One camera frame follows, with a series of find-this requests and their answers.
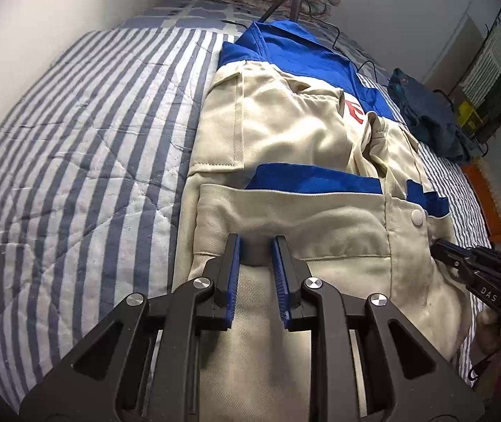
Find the blue white striped quilt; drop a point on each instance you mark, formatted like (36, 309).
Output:
(79, 162)

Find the white door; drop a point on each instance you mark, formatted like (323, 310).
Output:
(450, 44)

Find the cream and blue work jacket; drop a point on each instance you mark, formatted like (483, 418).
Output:
(299, 140)

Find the dark blue cloth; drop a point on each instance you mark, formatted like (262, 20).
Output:
(431, 114)

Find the black clothes drying rack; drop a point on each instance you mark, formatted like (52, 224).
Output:
(492, 83)

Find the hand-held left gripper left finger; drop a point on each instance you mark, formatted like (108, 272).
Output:
(233, 281)

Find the blue patterned bed sheet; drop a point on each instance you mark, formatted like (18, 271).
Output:
(189, 15)

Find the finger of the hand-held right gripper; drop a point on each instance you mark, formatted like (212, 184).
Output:
(450, 266)
(446, 248)

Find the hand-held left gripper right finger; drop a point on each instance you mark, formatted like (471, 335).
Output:
(282, 281)

